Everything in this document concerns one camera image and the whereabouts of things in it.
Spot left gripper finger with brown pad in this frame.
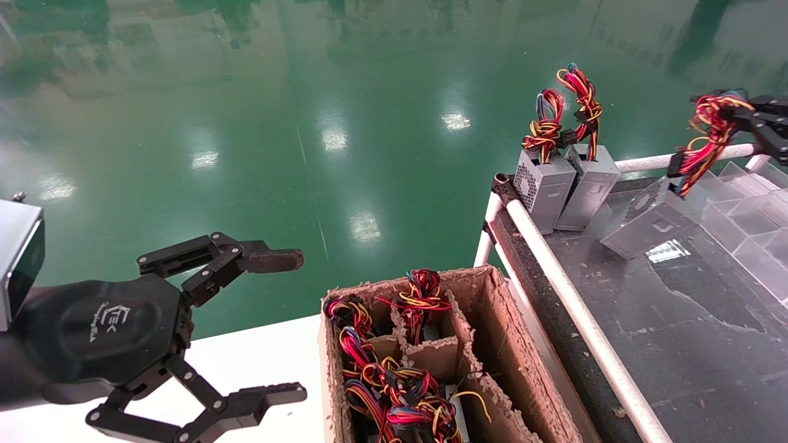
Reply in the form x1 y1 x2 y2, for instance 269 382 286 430
137 232 305 307

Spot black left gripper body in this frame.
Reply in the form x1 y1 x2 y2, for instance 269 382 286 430
12 274 193 405

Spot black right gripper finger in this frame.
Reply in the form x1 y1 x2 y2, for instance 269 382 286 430
720 108 788 167
747 94 788 116

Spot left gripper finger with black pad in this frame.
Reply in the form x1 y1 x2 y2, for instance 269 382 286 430
86 355 307 443

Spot clear acrylic divider rack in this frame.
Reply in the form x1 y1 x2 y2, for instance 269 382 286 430
696 161 788 302

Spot brown cardboard divider insert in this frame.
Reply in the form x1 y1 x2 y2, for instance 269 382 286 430
369 289 542 443

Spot black pipe corner connector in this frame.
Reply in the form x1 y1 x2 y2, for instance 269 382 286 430
492 174 524 207

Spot brown cardboard box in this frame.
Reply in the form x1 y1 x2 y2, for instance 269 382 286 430
318 266 582 443

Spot boxed power supply wire bundle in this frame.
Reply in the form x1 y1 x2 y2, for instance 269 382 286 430
345 380 493 443
324 297 373 336
377 269 453 345
337 328 385 385
362 362 443 410

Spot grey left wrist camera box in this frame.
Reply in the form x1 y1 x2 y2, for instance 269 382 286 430
0 193 46 333

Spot long white rear rail pipe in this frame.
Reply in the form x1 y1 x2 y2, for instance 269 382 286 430
616 143 757 174

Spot grey plain power supply, wires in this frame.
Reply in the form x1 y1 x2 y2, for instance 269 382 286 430
554 63 621 232

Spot white frame leg pipe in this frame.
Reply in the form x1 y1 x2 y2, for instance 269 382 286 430
473 192 504 268

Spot grey vented power supply, wires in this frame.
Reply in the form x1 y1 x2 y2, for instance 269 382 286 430
513 88 577 236

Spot long white side rail pipe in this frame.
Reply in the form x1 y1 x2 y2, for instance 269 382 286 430
502 194 675 443

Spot white lower frame strip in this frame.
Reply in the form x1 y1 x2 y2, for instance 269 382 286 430
496 266 601 443

